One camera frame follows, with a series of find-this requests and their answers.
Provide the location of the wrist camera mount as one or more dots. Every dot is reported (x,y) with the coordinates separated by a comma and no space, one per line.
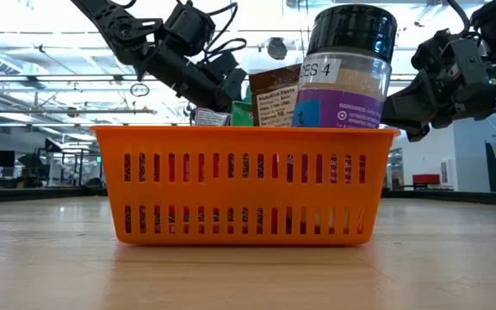
(459,60)
(187,28)

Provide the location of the black ceiling camera mount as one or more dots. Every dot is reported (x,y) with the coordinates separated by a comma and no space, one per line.
(277,48)

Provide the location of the red cabinet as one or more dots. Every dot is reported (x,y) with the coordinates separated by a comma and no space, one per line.
(425,179)

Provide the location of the brown seasoning packet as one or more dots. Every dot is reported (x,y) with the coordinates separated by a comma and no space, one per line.
(274,99)

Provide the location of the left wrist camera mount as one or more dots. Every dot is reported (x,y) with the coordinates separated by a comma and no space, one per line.
(187,28)

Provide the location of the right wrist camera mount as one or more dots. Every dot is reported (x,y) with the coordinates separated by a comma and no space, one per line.
(459,60)

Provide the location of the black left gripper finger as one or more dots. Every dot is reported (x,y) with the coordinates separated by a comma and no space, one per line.
(213,104)

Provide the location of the green food box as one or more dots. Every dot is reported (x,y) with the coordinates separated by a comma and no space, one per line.
(241,117)

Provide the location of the black-lidded purple spice jar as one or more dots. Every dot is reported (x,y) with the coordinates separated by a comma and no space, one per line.
(342,86)

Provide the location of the orange slotted plastic basket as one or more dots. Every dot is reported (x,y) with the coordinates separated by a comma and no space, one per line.
(239,194)

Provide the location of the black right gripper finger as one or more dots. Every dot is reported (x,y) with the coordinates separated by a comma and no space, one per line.
(416,103)
(418,131)

